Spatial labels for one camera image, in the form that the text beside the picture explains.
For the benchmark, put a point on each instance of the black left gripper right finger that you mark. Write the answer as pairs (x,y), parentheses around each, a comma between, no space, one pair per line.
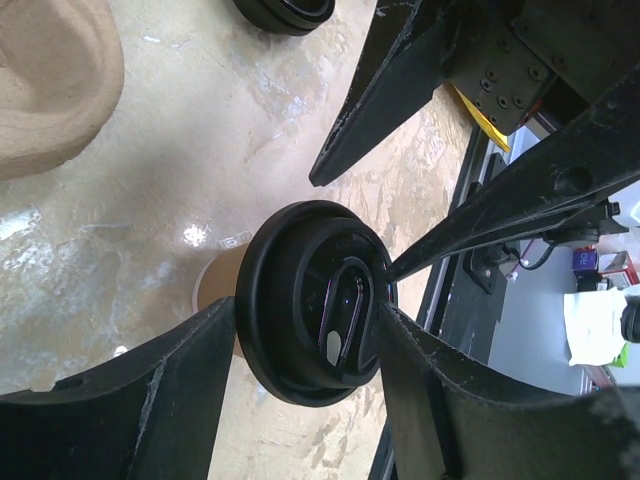
(451,417)

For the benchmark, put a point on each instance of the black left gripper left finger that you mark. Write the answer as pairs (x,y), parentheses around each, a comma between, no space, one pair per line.
(150,413)

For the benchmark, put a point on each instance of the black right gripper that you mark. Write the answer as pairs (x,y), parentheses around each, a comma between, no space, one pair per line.
(507,55)

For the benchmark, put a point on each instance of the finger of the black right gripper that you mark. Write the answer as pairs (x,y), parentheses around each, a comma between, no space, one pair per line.
(593,157)

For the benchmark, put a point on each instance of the black coffee cup lid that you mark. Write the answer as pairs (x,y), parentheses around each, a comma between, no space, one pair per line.
(306,301)

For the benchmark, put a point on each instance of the yellow snack bag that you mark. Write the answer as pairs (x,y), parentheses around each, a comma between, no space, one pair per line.
(484,123)

